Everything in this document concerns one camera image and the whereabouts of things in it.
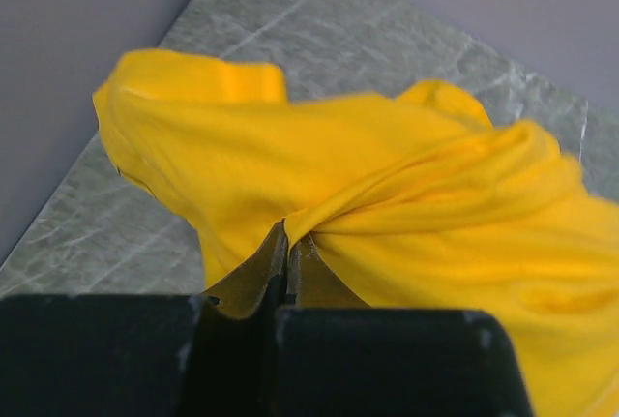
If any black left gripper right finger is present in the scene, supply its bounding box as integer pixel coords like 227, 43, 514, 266
275, 238, 533, 416

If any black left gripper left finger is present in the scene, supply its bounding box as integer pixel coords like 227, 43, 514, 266
1, 223, 288, 416

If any yellow cartoon pillowcase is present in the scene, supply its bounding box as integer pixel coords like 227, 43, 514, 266
93, 49, 618, 416

